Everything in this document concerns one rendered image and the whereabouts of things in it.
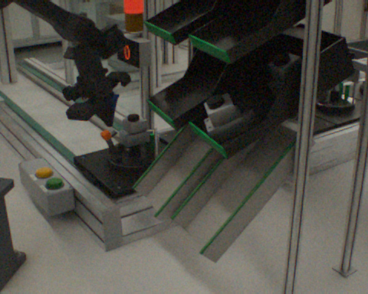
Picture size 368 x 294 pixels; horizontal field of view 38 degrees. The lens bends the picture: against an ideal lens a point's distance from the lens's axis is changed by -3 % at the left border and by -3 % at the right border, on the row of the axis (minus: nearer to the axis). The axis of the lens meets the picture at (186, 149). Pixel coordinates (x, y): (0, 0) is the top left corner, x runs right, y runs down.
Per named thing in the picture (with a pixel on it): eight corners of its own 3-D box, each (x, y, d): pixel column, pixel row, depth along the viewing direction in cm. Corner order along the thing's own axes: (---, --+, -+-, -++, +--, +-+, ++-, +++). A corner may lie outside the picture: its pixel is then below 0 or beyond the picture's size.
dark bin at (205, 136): (227, 160, 89) (210, 125, 85) (193, 132, 100) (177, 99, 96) (355, 73, 94) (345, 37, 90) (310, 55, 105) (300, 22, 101)
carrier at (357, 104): (336, 130, 163) (340, 91, 158) (281, 108, 181) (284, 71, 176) (384, 115, 175) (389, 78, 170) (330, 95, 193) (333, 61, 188)
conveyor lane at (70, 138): (119, 233, 128) (116, 197, 124) (9, 125, 192) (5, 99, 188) (215, 200, 143) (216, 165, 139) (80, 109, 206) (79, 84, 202)
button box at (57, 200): (49, 217, 128) (46, 194, 125) (20, 183, 143) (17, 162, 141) (76, 209, 131) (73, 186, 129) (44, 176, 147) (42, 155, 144)
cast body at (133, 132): (127, 148, 134) (126, 121, 131) (119, 142, 137) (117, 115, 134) (156, 139, 138) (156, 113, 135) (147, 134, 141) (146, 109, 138)
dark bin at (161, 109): (176, 131, 101) (159, 99, 97) (150, 109, 112) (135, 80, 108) (295, 54, 105) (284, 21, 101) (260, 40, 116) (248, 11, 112)
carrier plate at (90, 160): (116, 201, 125) (115, 193, 124) (73, 163, 143) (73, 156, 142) (201, 174, 137) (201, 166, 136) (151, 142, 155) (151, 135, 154)
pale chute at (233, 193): (215, 263, 97) (199, 253, 94) (185, 227, 108) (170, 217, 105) (317, 142, 96) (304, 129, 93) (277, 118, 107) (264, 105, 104)
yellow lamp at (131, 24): (130, 32, 144) (130, 14, 142) (122, 30, 148) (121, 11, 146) (147, 30, 147) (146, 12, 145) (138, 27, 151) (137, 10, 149)
